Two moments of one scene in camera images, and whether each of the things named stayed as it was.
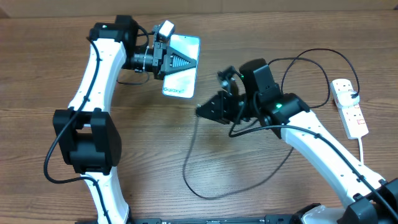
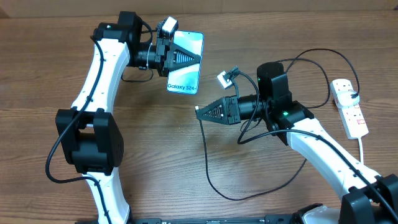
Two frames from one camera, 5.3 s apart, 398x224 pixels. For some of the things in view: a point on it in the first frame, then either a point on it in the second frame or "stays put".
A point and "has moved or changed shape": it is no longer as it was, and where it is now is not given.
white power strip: (352, 117) stays put
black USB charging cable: (295, 59) to (300, 168)
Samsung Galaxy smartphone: (183, 83) has moved or changed shape
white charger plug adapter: (346, 101) stays put
